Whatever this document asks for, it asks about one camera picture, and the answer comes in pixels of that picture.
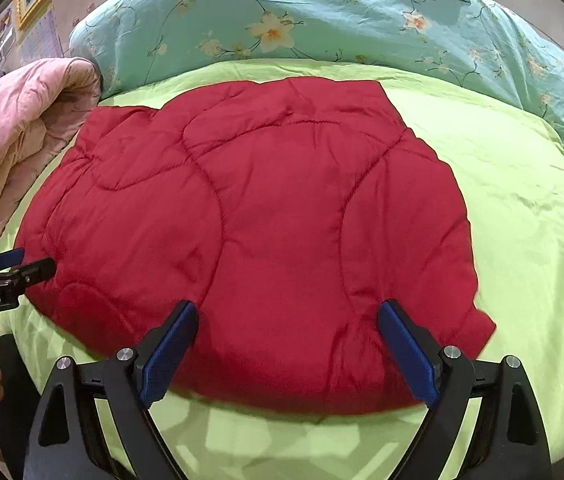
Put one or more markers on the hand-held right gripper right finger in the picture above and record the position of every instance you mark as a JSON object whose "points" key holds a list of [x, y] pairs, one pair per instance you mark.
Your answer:
{"points": [[407, 355]]}

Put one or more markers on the teal floral quilt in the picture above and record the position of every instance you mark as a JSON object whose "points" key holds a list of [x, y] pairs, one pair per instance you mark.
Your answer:
{"points": [[337, 15]]}

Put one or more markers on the red quilted pants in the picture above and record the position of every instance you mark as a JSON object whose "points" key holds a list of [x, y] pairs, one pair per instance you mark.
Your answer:
{"points": [[262, 220]]}

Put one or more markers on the wall poster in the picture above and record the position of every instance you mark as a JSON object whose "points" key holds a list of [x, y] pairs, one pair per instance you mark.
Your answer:
{"points": [[41, 35]]}

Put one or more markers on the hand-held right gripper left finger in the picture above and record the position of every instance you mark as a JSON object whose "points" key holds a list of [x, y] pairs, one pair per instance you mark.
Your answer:
{"points": [[171, 355]]}

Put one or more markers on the pink quilt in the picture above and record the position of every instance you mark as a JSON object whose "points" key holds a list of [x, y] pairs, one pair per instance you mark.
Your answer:
{"points": [[16, 125]]}

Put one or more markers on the light green bed sheet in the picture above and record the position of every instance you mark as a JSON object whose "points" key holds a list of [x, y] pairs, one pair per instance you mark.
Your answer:
{"points": [[512, 210]]}

